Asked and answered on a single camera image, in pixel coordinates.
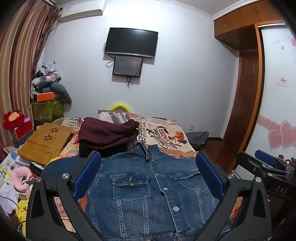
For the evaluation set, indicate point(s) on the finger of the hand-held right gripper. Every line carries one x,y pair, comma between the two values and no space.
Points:
251,162
266,156

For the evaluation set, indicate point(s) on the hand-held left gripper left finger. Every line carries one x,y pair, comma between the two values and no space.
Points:
89,173

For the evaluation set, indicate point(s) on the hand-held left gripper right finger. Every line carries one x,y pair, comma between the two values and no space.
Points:
209,176

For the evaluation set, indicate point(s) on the blue denim jacket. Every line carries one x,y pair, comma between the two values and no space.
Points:
138,204

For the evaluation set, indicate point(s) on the grey bag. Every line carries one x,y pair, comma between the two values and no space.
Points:
196,138

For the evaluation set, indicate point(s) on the maroon garment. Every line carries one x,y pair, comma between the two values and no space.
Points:
104,134

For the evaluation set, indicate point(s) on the wooden lap desk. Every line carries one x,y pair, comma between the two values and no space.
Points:
41,143

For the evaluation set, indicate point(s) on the printed blanket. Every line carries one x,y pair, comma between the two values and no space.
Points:
166,129

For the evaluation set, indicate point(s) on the wooden door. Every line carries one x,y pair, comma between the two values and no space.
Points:
245,92

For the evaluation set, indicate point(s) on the pink neck pillow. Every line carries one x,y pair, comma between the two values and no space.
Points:
17,179

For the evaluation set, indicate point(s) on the yellow plush toy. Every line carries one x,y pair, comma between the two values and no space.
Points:
119,106

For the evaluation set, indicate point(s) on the yellow bag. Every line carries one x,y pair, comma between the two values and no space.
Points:
22,210

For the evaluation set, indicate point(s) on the green patterned cloth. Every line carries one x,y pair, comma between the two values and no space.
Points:
47,110

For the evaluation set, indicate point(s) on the stack of magazines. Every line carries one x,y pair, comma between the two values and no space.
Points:
11,164

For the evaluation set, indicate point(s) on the red gift box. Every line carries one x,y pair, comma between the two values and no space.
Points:
23,131

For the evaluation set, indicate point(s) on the white cloth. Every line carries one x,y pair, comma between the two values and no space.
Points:
8,197

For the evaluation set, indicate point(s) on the orange box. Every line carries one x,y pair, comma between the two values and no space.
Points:
45,96

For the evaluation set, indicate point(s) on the red plush flower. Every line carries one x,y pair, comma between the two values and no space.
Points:
12,119

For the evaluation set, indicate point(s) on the pile of papers and sundries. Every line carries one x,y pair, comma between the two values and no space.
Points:
45,76

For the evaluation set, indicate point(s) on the small black monitor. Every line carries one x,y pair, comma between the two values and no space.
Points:
127,66

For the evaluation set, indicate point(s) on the wooden overhead cabinet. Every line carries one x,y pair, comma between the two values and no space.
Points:
238,25

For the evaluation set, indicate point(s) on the striped curtain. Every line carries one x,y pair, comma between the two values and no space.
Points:
20,58

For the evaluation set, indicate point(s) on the white air conditioner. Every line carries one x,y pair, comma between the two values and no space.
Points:
81,12

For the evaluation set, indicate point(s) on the white wall plate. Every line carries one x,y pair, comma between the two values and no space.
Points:
282,81

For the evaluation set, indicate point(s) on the black wall television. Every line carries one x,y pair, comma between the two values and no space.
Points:
130,41

